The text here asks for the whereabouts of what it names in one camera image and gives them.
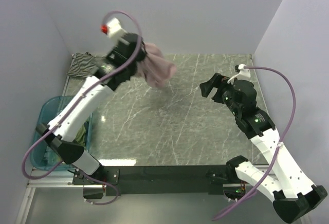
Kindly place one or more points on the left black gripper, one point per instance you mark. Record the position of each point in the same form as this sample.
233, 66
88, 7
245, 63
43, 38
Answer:
142, 55

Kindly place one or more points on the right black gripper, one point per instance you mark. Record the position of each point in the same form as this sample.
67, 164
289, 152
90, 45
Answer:
206, 87

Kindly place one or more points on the pink tank top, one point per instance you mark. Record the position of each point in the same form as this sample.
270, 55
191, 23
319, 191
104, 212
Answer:
155, 69

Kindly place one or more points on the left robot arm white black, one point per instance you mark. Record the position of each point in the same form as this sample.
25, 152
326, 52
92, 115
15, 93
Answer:
60, 133

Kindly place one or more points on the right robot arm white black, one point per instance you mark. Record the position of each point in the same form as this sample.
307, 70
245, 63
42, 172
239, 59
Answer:
291, 192

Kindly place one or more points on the striped folded tank top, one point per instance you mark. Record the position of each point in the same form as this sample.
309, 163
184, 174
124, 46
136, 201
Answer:
82, 64

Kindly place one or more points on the green tank top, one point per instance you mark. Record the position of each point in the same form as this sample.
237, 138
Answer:
81, 135

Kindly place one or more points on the black base beam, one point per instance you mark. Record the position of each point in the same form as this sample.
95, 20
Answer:
167, 179

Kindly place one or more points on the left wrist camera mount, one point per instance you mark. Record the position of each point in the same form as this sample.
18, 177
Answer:
113, 29

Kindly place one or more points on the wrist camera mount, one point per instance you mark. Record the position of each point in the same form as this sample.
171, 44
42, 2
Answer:
242, 73
113, 29

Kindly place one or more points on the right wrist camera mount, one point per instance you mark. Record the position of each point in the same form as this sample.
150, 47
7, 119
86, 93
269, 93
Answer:
242, 73

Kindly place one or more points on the aluminium rail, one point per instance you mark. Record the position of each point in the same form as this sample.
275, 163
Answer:
57, 179

